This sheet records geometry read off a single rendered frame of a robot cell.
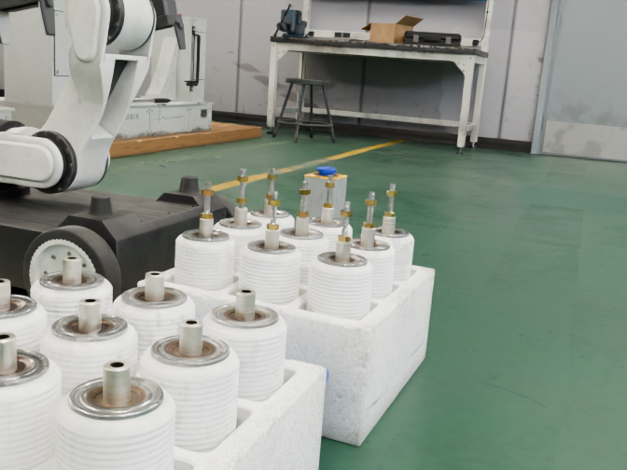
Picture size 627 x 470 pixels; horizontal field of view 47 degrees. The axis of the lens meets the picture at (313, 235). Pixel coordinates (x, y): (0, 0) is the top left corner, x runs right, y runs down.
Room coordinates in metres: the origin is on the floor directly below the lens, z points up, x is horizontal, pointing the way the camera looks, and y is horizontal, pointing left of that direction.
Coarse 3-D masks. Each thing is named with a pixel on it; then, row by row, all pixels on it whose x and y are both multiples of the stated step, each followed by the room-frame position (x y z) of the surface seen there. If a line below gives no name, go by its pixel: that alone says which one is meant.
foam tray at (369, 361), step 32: (192, 288) 1.08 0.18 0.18; (224, 288) 1.09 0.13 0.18; (416, 288) 1.19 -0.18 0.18; (288, 320) 1.00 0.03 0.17; (320, 320) 0.98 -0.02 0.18; (352, 320) 0.99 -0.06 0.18; (384, 320) 1.02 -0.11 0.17; (416, 320) 1.21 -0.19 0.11; (288, 352) 1.00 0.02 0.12; (320, 352) 0.98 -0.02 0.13; (352, 352) 0.96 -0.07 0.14; (384, 352) 1.03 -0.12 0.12; (416, 352) 1.24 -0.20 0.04; (352, 384) 0.96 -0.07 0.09; (384, 384) 1.05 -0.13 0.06; (352, 416) 0.96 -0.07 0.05
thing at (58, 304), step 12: (36, 288) 0.82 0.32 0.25; (96, 288) 0.83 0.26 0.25; (108, 288) 0.85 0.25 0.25; (36, 300) 0.81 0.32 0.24; (48, 300) 0.81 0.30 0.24; (60, 300) 0.80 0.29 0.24; (72, 300) 0.81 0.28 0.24; (108, 300) 0.85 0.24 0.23; (48, 312) 0.81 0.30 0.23; (60, 312) 0.80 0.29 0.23; (72, 312) 0.81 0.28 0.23; (108, 312) 0.85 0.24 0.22; (48, 324) 0.81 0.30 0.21
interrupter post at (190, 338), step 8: (184, 320) 0.66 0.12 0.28; (192, 320) 0.67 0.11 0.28; (184, 328) 0.65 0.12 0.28; (192, 328) 0.65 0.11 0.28; (200, 328) 0.65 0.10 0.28; (184, 336) 0.65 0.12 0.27; (192, 336) 0.65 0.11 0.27; (200, 336) 0.65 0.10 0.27; (184, 344) 0.65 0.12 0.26; (192, 344) 0.65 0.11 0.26; (200, 344) 0.65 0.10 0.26; (184, 352) 0.65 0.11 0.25; (192, 352) 0.65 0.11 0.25; (200, 352) 0.66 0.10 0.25
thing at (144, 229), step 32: (0, 128) 1.69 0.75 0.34; (0, 192) 1.70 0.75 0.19; (32, 192) 1.82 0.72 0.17; (64, 192) 1.85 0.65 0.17; (96, 192) 1.88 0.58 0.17; (192, 192) 1.74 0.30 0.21; (0, 224) 1.45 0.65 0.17; (32, 224) 1.47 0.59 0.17; (64, 224) 1.40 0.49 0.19; (96, 224) 1.37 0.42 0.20; (128, 224) 1.42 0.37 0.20; (160, 224) 1.51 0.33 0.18; (192, 224) 1.63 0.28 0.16; (0, 256) 1.45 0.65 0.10; (128, 256) 1.39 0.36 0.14; (160, 256) 1.50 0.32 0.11; (128, 288) 1.39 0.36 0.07
